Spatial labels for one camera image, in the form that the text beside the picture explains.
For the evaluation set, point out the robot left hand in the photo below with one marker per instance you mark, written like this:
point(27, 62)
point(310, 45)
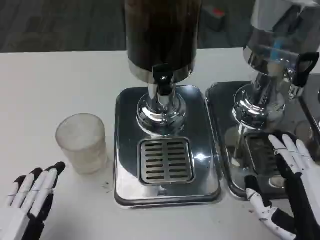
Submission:
point(35, 190)

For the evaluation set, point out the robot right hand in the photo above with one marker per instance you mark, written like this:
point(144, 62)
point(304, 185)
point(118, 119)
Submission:
point(300, 190)

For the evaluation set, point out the clear ribbed glass cup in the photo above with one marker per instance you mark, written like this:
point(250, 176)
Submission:
point(81, 145)

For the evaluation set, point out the black tap of dark dispenser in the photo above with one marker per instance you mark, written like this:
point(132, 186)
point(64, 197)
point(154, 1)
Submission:
point(162, 77)

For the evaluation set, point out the steel drip grid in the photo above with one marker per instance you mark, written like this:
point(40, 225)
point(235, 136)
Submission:
point(260, 147)
point(166, 160)

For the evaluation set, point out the black tap of clear dispenser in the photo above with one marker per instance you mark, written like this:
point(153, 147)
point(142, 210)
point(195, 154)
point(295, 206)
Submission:
point(303, 67)

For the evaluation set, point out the clear steel drink dispenser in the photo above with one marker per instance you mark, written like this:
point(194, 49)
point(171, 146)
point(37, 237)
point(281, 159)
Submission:
point(272, 37)

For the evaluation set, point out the grey box with red label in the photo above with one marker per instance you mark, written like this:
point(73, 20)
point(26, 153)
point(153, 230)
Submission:
point(213, 17)

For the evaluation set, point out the dark drink dispenser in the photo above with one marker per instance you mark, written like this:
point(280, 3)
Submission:
point(162, 32)

